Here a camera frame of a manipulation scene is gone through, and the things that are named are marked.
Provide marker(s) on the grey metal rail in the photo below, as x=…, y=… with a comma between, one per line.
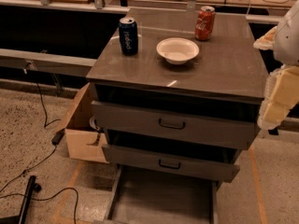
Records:
x=44, y=62

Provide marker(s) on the black metal stand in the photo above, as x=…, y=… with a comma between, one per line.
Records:
x=21, y=217

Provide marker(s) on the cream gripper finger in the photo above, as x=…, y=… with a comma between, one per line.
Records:
x=266, y=41
x=281, y=95

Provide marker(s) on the white bowl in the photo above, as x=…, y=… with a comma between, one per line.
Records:
x=177, y=50

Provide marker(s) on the grey top drawer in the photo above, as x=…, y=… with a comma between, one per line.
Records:
x=175, y=126

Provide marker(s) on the red coke can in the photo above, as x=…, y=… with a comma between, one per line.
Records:
x=205, y=22

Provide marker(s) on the blue pepsi can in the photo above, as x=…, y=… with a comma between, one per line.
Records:
x=128, y=35

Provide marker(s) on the grey drawer cabinet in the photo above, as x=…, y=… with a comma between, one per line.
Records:
x=224, y=81

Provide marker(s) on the cardboard box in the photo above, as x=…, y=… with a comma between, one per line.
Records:
x=83, y=141

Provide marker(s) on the grey middle drawer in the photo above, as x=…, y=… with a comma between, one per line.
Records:
x=211, y=170

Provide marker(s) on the black power adapter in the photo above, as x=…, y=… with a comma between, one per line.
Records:
x=57, y=137

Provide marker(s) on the grey open bottom drawer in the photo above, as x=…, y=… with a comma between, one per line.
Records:
x=141, y=196

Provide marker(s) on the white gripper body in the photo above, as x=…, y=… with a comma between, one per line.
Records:
x=289, y=37

